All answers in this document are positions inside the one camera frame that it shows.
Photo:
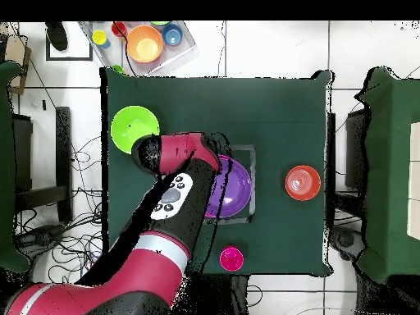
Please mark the purple bowl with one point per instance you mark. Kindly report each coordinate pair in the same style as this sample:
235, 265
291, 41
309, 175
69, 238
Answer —
233, 190

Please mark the orange ribbed bowl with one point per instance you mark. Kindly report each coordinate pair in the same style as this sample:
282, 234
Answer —
302, 182

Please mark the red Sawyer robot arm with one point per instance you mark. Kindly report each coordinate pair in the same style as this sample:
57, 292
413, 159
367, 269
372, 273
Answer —
147, 262

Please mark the dark green table cloth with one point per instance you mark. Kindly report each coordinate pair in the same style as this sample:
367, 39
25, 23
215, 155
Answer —
262, 108

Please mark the pink cup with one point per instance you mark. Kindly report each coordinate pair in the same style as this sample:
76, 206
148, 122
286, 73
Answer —
231, 259

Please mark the large green bowl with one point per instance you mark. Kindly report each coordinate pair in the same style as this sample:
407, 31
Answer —
128, 124

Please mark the green cup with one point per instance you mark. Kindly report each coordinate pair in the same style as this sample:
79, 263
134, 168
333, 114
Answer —
118, 69

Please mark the blue cup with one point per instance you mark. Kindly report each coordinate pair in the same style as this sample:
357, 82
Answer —
173, 35

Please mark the large orange bowl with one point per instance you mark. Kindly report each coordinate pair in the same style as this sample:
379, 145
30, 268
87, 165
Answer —
144, 44

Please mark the black floor device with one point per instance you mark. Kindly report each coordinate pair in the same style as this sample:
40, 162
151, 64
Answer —
42, 237
344, 239

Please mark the clear plastic tray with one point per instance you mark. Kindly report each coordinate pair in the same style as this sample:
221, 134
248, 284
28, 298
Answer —
113, 54

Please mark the red cup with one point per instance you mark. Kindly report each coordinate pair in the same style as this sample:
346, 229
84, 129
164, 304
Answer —
118, 29

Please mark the yellow cup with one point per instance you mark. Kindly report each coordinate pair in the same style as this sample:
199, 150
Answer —
99, 37

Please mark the green covered side table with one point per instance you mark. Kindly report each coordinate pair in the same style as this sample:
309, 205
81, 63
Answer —
6, 164
390, 164

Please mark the beige box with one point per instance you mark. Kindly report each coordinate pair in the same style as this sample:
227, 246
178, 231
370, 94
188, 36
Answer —
414, 180

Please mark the person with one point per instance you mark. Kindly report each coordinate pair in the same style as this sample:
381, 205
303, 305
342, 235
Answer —
56, 36

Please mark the brown cardboard box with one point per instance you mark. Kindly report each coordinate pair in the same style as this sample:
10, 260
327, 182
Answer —
18, 55

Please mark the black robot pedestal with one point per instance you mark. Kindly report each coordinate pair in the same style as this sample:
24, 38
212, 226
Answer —
223, 295

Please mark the black table leg frame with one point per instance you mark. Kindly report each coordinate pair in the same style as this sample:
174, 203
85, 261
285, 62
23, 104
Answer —
352, 147
63, 147

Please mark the black floor tape frame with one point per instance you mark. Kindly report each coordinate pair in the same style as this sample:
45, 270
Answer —
69, 59

